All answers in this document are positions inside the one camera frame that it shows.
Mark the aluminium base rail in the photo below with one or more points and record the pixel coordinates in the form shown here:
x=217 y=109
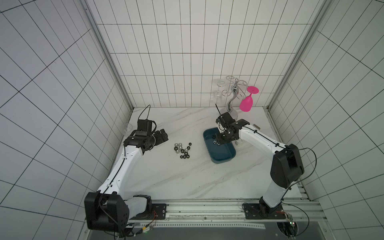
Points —
x=239 y=213

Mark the silver wine glass rack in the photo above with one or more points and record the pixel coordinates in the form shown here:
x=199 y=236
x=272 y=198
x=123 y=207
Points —
x=236 y=93

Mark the clear glass cup left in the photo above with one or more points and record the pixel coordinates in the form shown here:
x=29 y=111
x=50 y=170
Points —
x=128 y=130

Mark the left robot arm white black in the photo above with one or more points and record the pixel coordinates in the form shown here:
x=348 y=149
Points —
x=120 y=174

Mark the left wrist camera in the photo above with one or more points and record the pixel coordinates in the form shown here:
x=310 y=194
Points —
x=145 y=125

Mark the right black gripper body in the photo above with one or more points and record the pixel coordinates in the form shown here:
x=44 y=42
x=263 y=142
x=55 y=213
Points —
x=223 y=135

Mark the clear hanging wine glass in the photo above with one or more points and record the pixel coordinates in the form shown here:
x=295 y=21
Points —
x=218 y=93

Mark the teal storage box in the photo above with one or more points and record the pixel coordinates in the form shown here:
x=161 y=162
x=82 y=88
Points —
x=218 y=153

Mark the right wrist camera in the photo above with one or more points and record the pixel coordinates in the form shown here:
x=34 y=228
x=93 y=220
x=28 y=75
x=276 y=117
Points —
x=225 y=120

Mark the pink plastic wine glass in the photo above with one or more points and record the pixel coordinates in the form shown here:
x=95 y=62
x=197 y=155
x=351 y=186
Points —
x=247 y=103

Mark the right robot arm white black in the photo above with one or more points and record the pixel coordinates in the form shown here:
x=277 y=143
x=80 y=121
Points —
x=286 y=168

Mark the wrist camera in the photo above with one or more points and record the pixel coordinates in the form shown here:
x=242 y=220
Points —
x=145 y=125
x=225 y=120

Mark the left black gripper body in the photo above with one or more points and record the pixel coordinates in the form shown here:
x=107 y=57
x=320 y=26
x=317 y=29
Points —
x=158 y=139

